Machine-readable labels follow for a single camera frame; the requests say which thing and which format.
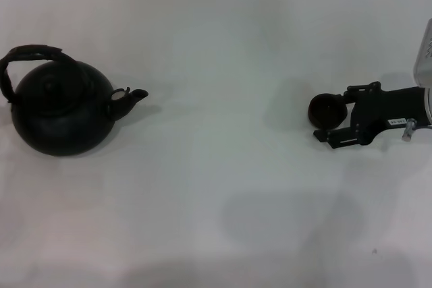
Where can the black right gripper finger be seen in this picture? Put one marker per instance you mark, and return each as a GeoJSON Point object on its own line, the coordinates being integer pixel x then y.
{"type": "Point", "coordinates": [337, 136]}
{"type": "Point", "coordinates": [362, 89]}

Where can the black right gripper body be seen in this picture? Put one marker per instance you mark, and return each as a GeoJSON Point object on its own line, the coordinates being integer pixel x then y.
{"type": "Point", "coordinates": [381, 109]}

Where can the small dark brown teacup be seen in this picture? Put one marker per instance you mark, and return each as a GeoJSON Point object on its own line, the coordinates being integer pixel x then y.
{"type": "Point", "coordinates": [325, 110]}

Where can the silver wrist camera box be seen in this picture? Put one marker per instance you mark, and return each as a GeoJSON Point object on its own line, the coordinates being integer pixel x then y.
{"type": "Point", "coordinates": [424, 55]}

